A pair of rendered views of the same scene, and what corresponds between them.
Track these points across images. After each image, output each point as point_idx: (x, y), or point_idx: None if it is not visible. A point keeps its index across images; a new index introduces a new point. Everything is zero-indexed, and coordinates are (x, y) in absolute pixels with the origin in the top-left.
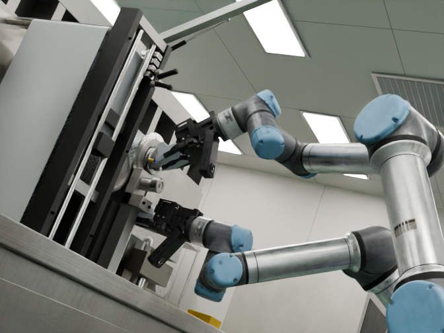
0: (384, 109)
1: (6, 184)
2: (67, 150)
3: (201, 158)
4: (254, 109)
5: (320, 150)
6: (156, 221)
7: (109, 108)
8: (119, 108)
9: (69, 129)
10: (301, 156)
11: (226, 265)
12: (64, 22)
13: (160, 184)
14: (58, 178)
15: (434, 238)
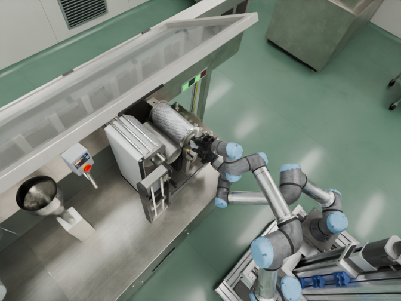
0: (259, 258)
1: (136, 184)
2: (146, 211)
3: (208, 156)
4: (225, 160)
5: (258, 182)
6: (199, 155)
7: (154, 199)
8: (159, 186)
9: (144, 207)
10: (252, 173)
11: (220, 205)
12: (118, 132)
13: (194, 156)
14: (148, 215)
15: (268, 292)
